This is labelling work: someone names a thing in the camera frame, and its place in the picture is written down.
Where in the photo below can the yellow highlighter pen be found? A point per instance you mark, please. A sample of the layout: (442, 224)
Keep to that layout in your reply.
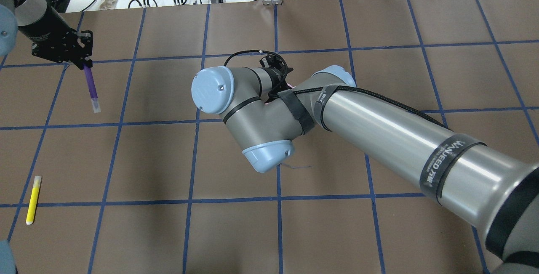
(33, 200)

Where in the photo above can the purple highlighter pen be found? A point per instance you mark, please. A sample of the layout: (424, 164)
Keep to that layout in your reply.
(92, 89)

